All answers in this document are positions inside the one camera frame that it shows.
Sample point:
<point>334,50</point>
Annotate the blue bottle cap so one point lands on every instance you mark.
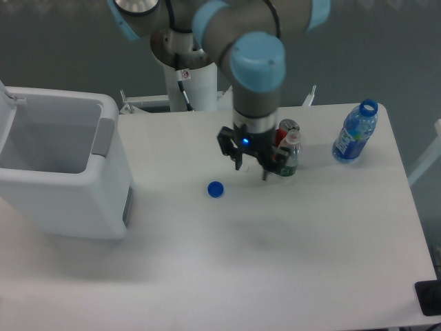
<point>215,189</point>

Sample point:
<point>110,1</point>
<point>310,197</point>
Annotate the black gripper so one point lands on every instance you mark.
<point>254,137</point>

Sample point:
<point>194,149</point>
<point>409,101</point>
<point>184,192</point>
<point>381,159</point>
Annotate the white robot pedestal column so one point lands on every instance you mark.
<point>200,86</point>

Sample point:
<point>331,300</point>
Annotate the clear green-label plastic bottle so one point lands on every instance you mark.
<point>291,144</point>

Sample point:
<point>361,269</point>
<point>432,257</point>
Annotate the white frame at right edge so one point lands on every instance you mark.
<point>430,155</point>

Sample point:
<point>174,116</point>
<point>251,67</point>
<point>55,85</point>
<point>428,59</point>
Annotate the blue drink bottle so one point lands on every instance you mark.
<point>356,130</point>

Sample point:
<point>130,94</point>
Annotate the black device at edge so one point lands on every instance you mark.
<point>428,293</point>

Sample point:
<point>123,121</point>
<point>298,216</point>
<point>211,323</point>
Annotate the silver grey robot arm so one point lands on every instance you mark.
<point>245,41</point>

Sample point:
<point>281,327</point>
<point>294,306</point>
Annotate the white trash can lid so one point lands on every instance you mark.
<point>9,105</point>

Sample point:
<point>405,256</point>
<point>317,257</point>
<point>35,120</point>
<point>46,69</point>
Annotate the white trash can body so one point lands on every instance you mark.
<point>64,166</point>

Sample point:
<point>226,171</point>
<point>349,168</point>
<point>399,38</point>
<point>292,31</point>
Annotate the white metal base frame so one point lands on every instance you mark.
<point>161,103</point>

